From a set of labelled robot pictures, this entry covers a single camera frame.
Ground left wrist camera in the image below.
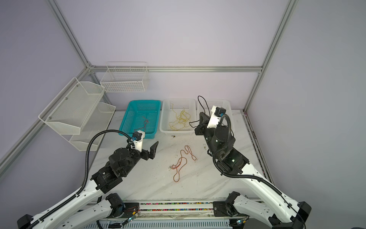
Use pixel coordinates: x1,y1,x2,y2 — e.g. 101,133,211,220
132,130,145,152

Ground white plastic basket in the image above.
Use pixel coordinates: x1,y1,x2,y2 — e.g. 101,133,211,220
159,98,197,136
196,98,235,133

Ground teal plastic basket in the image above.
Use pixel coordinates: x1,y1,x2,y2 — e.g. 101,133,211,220
119,100,162,139

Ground aluminium frame profiles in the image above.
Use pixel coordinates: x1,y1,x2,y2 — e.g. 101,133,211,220
0,0,299,229

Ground white mesh upper shelf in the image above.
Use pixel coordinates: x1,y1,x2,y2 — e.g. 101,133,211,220
38,77,105,135

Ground front rail with cables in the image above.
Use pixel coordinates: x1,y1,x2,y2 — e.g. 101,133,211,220
74,200,287,229

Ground white wire wall basket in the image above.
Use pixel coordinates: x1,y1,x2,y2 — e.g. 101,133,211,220
100,62,150,93

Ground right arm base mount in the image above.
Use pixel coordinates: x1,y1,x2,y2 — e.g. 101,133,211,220
213,191,247,217

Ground white plastic basket middle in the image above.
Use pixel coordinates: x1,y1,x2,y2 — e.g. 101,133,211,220
159,98,197,136

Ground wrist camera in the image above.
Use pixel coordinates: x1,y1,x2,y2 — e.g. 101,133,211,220
132,130,145,152
207,106,226,128

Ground white plastic basket right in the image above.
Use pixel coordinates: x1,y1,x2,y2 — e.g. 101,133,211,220
196,98,235,133

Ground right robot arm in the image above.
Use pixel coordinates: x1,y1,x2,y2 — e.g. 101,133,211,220
194,108,311,229

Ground yellow cable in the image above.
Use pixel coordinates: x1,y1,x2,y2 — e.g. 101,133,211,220
168,102,192,132

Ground white mesh lower shelf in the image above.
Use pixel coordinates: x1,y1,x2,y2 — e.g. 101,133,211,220
69,102,115,151

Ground white mesh shelf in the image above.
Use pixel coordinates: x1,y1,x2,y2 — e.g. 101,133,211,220
69,102,115,151
38,77,105,135

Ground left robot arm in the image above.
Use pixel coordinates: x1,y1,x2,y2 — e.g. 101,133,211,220
17,129,159,229

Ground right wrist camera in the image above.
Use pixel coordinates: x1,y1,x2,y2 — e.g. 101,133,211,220
207,106,226,128

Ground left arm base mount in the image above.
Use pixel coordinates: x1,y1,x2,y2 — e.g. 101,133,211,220
105,193,140,218

